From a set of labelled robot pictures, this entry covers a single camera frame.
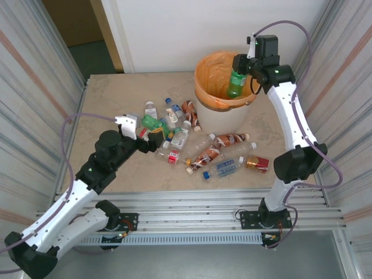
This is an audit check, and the green bottle yellow cap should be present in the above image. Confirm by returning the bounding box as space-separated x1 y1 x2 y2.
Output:
141 114 175 140

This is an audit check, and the green plastic soda bottle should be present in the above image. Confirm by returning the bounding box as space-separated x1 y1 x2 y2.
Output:
226 69 248 99

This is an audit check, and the clear bottle green white label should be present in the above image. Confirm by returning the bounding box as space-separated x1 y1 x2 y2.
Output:
170 120 192 150

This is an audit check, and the clear bottle cream label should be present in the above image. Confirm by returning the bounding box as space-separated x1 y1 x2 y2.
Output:
159 108 180 128

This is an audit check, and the small clear bottle white cap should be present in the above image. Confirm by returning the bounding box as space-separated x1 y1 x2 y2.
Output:
144 101 158 120

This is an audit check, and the clear bottle blue Pepsi label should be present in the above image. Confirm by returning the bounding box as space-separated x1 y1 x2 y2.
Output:
164 98 187 119

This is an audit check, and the clear unlabelled bottle white cap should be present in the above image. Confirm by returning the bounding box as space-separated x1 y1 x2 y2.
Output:
183 133 216 159
219 141 258 159

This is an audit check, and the brown coffee bottle white cap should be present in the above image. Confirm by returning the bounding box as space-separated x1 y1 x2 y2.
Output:
185 145 221 175
181 100 202 132
214 132 251 149

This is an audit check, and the blue-labelled water bottle blue cap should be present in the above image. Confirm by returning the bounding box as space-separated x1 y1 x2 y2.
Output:
202 158 238 180

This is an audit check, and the gold red bottle white cap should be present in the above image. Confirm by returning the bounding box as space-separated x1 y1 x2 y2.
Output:
238 155 270 174

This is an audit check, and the orange plastic bin liner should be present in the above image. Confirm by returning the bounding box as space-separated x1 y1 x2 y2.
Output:
194 51 261 111

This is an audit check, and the white ribbed waste bin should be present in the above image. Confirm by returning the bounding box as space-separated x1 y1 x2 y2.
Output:
195 87 259 137

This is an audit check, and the corrugated translucent side panel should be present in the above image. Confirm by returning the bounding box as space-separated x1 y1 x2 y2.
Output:
290 0 372 279
0 0 88 279

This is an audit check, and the right wrist black cable loop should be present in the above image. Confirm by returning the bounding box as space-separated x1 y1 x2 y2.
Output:
249 74 262 96

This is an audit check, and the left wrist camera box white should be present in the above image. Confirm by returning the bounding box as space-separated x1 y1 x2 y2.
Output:
115 114 138 140

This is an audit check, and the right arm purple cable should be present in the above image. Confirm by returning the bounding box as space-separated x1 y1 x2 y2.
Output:
252 19 342 250

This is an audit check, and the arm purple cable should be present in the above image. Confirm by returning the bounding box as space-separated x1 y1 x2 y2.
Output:
0 113 119 274
252 19 342 250

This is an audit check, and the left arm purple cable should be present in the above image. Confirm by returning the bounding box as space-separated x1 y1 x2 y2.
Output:
0 113 119 274

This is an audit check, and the aluminium rail frame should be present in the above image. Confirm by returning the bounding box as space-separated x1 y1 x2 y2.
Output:
31 187 348 236

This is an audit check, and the power wires yellow connector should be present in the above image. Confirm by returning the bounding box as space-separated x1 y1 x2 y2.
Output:
116 220 138 238
262 222 285 242

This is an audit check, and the white slotted cable duct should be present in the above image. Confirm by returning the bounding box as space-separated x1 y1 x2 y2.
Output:
69 233 262 246

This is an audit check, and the tan wooden door frame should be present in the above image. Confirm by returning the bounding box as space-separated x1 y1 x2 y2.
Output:
89 0 125 73

